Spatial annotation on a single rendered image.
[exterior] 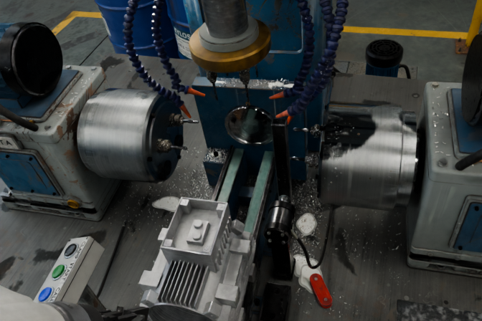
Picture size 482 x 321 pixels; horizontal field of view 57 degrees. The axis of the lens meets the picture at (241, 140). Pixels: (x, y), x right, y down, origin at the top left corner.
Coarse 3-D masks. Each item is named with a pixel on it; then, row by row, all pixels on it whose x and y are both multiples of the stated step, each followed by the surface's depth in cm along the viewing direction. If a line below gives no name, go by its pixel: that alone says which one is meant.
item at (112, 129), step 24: (96, 96) 117; (120, 96) 114; (144, 96) 113; (96, 120) 110; (120, 120) 109; (144, 120) 107; (168, 120) 118; (96, 144) 110; (120, 144) 108; (144, 144) 107; (168, 144) 112; (96, 168) 115; (120, 168) 112; (144, 168) 110; (168, 168) 120
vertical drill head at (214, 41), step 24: (216, 0) 85; (240, 0) 87; (216, 24) 89; (240, 24) 90; (264, 24) 97; (192, 48) 94; (216, 48) 91; (240, 48) 91; (264, 48) 92; (216, 72) 97; (240, 72) 94; (216, 96) 102
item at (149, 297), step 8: (232, 224) 90; (240, 224) 91; (232, 232) 91; (240, 232) 90; (144, 296) 82; (152, 296) 81; (144, 304) 82; (152, 304) 81; (208, 304) 79; (216, 304) 79; (208, 312) 77; (216, 312) 78
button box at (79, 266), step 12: (72, 240) 96; (84, 240) 94; (84, 252) 92; (96, 252) 94; (72, 264) 89; (84, 264) 91; (96, 264) 94; (48, 276) 91; (60, 276) 88; (72, 276) 88; (84, 276) 91; (60, 288) 86; (72, 288) 88; (84, 288) 90; (36, 300) 87; (48, 300) 85; (72, 300) 87
